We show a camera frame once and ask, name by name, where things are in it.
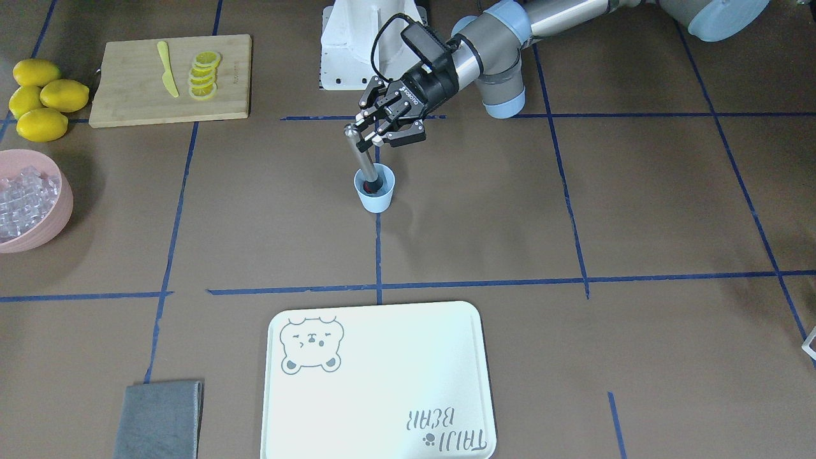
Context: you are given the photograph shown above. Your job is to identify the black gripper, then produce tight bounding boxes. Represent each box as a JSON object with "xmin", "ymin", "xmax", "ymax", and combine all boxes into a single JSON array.
[{"xmin": 354, "ymin": 56, "xmax": 460, "ymax": 148}]

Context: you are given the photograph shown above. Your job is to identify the steel muddler black tip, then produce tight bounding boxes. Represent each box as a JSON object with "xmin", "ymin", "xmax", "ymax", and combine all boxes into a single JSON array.
[{"xmin": 344, "ymin": 123, "xmax": 384, "ymax": 185}]

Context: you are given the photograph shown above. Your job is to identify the clear ice cubes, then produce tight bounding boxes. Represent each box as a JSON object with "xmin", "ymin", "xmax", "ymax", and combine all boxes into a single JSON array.
[{"xmin": 1, "ymin": 166, "xmax": 61, "ymax": 243}]

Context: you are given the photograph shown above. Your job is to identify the red strawberry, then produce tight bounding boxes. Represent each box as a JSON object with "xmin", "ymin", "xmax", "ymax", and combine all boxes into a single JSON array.
[{"xmin": 362, "ymin": 181, "xmax": 383, "ymax": 194}]

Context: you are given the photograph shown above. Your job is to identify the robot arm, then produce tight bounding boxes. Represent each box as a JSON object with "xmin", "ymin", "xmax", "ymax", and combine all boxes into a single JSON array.
[{"xmin": 345, "ymin": 1, "xmax": 640, "ymax": 153}]

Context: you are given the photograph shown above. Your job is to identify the light blue plastic cup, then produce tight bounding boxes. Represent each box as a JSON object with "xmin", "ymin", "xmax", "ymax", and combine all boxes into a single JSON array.
[{"xmin": 354, "ymin": 163, "xmax": 396, "ymax": 213}]

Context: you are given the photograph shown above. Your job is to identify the lemon slices row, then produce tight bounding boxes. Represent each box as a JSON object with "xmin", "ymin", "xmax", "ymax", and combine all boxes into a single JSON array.
[{"xmin": 187, "ymin": 50, "xmax": 222, "ymax": 101}]

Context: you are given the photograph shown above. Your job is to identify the bamboo cutting board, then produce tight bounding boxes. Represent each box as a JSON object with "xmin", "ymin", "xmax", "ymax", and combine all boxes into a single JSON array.
[{"xmin": 89, "ymin": 34, "xmax": 252, "ymax": 128}]

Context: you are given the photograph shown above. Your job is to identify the white bear serving tray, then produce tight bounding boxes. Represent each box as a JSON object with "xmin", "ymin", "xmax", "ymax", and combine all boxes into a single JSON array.
[{"xmin": 259, "ymin": 300, "xmax": 497, "ymax": 458}]

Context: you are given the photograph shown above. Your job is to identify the yellow lemon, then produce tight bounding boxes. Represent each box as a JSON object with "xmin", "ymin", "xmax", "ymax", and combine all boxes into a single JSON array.
[
  {"xmin": 39, "ymin": 79, "xmax": 90, "ymax": 113},
  {"xmin": 12, "ymin": 58, "xmax": 62, "ymax": 87},
  {"xmin": 8, "ymin": 86, "xmax": 44, "ymax": 120},
  {"xmin": 17, "ymin": 108, "xmax": 69, "ymax": 143}
]

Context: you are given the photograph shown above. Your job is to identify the pink bowl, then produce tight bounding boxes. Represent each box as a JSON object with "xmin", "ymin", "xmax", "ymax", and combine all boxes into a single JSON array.
[{"xmin": 1, "ymin": 149, "xmax": 73, "ymax": 254}]

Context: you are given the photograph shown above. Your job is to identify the grey folded cloth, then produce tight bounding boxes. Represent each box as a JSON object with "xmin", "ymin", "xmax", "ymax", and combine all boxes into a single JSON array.
[{"xmin": 112, "ymin": 380, "xmax": 204, "ymax": 458}]

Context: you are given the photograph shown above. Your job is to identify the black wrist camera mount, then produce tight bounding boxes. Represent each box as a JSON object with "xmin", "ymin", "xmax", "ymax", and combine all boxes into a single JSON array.
[{"xmin": 400, "ymin": 22, "xmax": 451, "ymax": 69}]

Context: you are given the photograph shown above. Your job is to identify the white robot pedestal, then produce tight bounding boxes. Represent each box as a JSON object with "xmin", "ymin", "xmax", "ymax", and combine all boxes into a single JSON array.
[{"xmin": 320, "ymin": 1, "xmax": 430, "ymax": 91}]

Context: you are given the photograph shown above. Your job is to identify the white wire cup rack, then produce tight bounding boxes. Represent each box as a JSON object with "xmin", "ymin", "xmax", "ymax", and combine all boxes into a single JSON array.
[{"xmin": 801, "ymin": 326, "xmax": 816, "ymax": 362}]

